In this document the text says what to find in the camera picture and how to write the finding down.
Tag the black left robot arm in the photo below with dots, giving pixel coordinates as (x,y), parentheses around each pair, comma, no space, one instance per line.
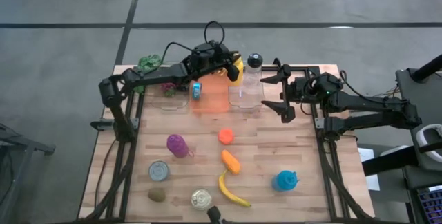
(155,75)

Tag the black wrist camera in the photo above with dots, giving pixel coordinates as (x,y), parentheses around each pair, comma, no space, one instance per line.
(326,84)
(202,56)

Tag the white paper sheet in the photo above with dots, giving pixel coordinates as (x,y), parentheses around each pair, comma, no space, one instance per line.
(364,154)

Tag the blue squeeze bottle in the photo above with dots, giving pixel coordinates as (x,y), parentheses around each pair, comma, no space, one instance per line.
(285,180)

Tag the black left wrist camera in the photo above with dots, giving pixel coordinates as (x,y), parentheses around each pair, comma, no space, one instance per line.
(202,56)

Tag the orange plastic bin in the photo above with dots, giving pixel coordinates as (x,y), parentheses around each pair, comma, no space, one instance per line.
(212,96)

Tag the brown kiwi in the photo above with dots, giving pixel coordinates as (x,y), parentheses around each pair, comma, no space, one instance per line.
(157,195)

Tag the orange carrot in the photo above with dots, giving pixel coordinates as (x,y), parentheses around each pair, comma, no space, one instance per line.
(230,161)

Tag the yellow banana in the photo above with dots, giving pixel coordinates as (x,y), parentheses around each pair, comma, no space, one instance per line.
(228,191)

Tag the black pole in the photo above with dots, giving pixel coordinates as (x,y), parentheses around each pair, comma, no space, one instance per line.
(428,68)

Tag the black flat bar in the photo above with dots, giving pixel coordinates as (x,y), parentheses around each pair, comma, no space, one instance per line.
(393,160)

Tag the white headset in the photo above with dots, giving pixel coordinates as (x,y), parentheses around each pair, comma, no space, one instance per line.
(419,137)

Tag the magenta squeeze bottle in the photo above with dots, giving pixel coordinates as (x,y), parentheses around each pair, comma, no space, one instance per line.
(177,145)

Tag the orange fruit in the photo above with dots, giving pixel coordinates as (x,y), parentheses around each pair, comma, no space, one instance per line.
(226,136)

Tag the clear plastic bin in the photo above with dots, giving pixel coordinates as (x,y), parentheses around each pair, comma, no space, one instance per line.
(172,103)
(247,99)

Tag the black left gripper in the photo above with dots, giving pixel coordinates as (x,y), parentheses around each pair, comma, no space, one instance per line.
(228,58)

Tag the green striped-leaf plant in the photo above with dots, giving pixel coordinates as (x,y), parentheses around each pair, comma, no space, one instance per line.
(148,63)

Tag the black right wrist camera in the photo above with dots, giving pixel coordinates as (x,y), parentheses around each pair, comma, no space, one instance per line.
(326,84)

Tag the dark metal stand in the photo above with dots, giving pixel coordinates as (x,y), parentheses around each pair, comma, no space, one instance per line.
(20,148)

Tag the tin can blue label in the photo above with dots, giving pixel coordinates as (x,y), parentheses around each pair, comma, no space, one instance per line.
(201,199)
(159,171)
(196,91)

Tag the black round-tipped object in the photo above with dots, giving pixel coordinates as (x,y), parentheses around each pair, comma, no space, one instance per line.
(214,213)

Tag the clear bottle black cap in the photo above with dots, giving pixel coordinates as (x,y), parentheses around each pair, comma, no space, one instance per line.
(255,60)

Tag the backlit keyboard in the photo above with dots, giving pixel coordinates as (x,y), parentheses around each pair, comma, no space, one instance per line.
(431,203)

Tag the yellow squeeze bottle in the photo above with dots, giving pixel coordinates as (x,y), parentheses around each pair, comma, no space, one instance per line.
(239,72)

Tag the dark grey side desk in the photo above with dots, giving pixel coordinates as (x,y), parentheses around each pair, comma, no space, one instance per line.
(414,89)

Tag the red grape bunch with leaf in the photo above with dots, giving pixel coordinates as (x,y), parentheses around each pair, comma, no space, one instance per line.
(168,87)

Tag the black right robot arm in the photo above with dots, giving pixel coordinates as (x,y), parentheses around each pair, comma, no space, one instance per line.
(373,110)

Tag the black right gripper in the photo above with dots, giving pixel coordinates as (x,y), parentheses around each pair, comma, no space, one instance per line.
(300,91)

